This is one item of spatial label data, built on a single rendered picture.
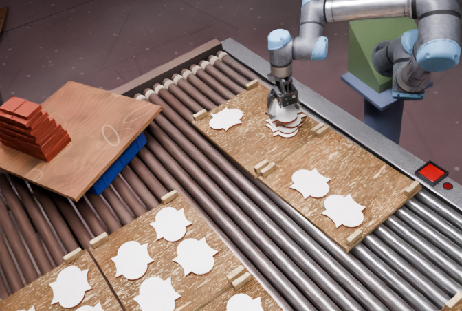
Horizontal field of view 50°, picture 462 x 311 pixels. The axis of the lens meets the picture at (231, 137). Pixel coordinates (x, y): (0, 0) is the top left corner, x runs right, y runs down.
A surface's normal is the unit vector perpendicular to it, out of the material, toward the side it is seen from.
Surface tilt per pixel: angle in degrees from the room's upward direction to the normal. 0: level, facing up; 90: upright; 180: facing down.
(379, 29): 45
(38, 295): 0
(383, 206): 0
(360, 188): 0
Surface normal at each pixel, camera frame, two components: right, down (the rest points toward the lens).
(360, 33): 0.23, -0.12
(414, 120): -0.15, -0.72
